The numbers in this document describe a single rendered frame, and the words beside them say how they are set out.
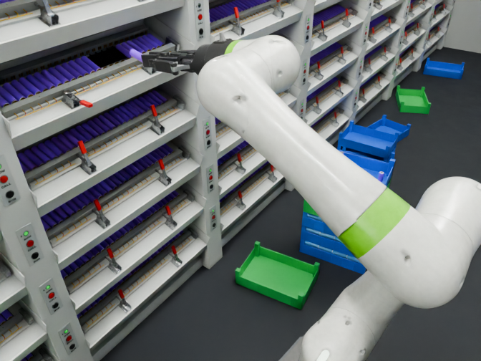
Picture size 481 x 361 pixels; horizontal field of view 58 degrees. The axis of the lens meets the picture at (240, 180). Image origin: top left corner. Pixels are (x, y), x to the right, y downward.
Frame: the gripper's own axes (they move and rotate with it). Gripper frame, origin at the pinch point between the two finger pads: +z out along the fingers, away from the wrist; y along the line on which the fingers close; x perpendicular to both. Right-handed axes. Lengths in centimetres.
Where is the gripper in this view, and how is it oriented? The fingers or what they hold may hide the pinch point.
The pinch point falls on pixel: (156, 59)
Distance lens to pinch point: 110.2
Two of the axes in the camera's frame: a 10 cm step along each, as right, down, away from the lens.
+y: -6.3, 4.5, -6.3
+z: -7.6, -2.0, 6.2
